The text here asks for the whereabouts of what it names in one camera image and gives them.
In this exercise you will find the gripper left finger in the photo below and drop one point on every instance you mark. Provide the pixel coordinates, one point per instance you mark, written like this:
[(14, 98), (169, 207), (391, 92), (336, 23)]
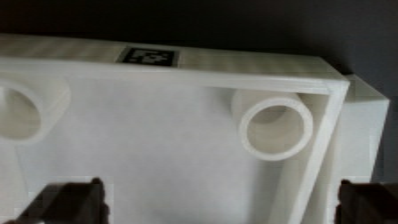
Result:
[(67, 204)]

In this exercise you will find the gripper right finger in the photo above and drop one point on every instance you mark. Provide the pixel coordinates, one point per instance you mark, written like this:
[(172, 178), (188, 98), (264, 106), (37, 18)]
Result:
[(368, 203)]

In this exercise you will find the white square table top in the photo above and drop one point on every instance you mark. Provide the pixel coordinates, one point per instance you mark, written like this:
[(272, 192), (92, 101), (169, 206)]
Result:
[(195, 125)]

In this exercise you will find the white U-shaped obstacle fence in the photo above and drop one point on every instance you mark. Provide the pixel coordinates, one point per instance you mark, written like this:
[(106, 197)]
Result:
[(350, 157)]

